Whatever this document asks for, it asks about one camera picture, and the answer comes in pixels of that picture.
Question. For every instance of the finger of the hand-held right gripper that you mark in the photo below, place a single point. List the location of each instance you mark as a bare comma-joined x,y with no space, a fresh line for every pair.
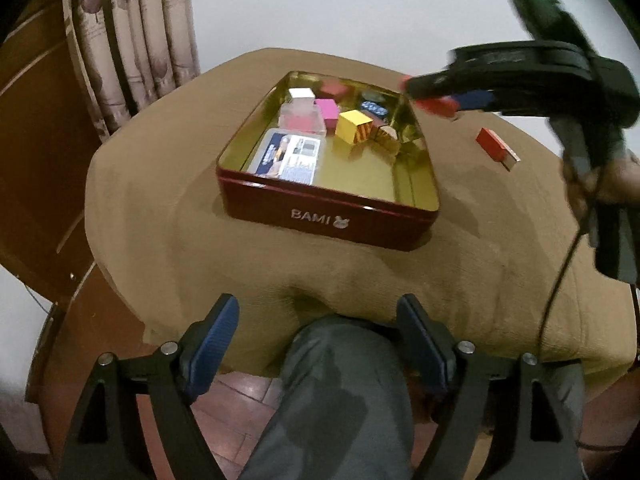
440,84
475,100

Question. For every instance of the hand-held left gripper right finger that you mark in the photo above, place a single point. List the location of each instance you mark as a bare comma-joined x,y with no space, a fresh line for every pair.
422,345

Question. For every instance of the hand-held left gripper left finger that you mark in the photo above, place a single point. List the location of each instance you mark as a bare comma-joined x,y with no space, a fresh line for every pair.
212,345

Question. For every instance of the red tape measure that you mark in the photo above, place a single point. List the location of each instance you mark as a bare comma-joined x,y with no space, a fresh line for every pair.
435,106

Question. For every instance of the red rectangular block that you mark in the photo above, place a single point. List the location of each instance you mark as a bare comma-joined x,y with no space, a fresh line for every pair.
490,142

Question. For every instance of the shiny gold block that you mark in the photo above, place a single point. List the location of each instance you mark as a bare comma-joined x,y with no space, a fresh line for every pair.
387,137

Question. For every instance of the yellow striped cube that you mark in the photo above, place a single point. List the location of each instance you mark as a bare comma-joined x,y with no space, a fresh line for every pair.
352,127

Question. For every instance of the pink block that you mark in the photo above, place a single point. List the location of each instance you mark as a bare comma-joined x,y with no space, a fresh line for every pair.
327,112

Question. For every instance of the clear case with pink pad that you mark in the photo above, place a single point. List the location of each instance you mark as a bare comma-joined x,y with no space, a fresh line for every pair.
302,117

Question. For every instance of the clear labelled plastic box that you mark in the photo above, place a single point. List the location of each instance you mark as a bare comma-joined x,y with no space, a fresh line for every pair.
290,155

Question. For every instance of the dark red tin box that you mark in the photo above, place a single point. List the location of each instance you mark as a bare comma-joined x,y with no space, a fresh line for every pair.
320,210

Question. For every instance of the person's right hand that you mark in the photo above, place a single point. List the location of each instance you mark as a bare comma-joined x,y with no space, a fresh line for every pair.
620,180

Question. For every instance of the brown tablecloth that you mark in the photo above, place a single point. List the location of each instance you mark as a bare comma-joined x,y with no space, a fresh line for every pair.
200,270

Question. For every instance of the person's grey trouser leg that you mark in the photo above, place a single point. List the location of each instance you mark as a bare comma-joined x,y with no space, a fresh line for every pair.
340,400

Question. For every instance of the brown wooden door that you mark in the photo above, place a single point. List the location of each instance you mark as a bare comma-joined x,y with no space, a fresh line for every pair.
40,135

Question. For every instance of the patterned beige curtain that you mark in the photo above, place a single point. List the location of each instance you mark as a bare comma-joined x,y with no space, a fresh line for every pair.
140,35

